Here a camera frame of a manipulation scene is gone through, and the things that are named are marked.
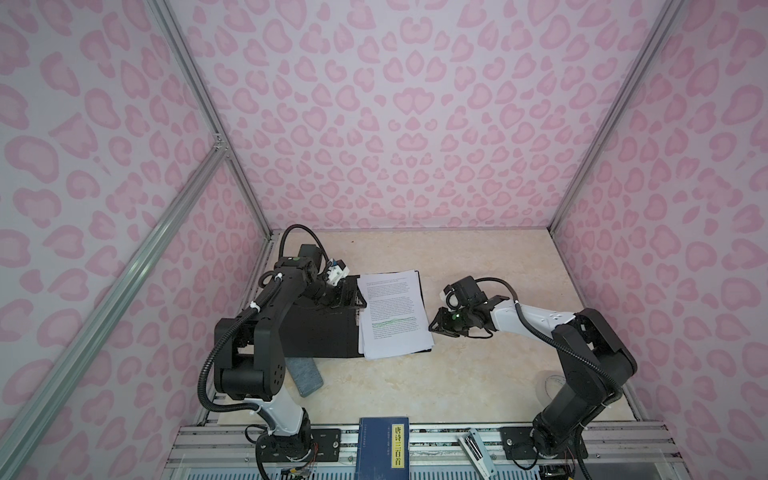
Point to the printed paper sheet bottom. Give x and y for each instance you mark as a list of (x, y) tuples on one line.
[(394, 322)]

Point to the blue book yellow label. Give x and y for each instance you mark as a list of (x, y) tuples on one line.
[(383, 449)]

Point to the teal folder with black inside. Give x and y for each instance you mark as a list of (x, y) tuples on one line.
[(315, 331)]

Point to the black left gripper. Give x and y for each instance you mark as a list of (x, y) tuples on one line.
[(339, 301)]

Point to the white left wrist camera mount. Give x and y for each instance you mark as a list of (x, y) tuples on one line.
[(336, 271)]

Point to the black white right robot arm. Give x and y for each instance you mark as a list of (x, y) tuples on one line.
[(594, 360)]

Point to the aluminium diagonal frame bar left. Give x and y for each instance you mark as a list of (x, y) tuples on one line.
[(39, 413)]

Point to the aluminium frame post right rear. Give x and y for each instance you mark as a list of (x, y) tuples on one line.
[(664, 25)]

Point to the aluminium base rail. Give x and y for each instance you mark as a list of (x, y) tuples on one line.
[(615, 450)]

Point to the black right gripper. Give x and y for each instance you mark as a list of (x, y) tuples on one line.
[(442, 326)]

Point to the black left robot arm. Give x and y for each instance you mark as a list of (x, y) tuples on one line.
[(246, 368)]

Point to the white clip on rail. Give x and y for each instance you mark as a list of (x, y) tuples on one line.
[(477, 453)]

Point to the aluminium frame post left rear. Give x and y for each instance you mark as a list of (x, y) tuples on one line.
[(169, 25)]

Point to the aluminium frame post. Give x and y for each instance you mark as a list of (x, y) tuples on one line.
[(664, 25), (169, 25)]

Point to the white tape roll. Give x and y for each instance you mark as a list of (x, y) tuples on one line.
[(548, 387)]

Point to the grey sponge eraser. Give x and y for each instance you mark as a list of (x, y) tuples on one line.
[(305, 374)]

